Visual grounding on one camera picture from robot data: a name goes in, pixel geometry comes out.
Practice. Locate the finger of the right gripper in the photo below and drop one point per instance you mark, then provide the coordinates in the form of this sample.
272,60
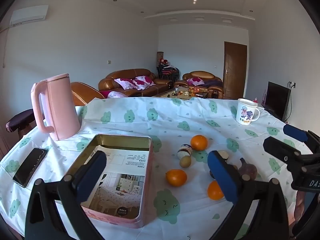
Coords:
280,150
299,134

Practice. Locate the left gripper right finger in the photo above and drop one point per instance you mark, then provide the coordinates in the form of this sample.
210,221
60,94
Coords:
270,219

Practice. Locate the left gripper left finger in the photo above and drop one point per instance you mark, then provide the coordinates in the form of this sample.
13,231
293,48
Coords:
43,219

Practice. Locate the dark purple passion fruit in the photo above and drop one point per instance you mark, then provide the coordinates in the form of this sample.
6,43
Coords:
248,169

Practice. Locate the orange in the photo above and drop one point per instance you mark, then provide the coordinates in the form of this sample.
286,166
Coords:
199,143
176,177
214,191

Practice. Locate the green-brown kiwi fruit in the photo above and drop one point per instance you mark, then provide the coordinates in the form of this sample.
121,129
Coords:
185,161

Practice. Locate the right hand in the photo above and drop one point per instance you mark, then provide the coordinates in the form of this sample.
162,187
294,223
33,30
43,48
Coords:
299,207

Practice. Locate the black television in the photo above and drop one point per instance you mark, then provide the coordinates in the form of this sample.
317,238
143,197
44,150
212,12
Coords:
277,100

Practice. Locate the black smartphone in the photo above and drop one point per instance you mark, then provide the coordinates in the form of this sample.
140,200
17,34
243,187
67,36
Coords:
29,166

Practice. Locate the white cartoon mug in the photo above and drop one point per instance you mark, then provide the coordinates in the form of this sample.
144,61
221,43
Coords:
247,112

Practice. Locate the printed paper leaflet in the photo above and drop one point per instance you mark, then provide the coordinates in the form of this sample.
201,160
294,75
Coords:
118,191

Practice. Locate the pink metal tin box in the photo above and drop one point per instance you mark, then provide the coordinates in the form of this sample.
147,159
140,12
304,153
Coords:
122,142

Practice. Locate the dark purple stool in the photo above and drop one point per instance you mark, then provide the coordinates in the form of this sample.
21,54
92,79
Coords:
21,123

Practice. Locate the pink electric kettle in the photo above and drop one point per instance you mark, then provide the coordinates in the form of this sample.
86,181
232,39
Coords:
53,107

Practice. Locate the white green patterned tablecloth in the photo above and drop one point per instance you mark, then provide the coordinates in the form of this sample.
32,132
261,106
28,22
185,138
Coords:
184,212

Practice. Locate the brown wooden door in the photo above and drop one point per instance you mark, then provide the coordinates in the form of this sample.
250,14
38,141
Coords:
235,68

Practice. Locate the brown leather armchair sofa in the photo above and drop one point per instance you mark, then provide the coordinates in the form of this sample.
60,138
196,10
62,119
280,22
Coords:
203,80

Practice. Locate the coffee table with items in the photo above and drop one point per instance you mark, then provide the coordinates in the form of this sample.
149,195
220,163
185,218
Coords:
184,93

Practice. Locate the brown leather chair back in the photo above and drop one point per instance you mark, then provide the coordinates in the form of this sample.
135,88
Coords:
83,94

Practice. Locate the stacked chairs in corner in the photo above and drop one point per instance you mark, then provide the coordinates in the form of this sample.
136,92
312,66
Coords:
165,70

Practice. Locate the brown leather long sofa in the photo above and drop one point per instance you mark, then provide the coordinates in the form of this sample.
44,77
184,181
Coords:
134,82

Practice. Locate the white air conditioner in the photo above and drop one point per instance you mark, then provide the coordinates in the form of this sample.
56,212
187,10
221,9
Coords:
29,14

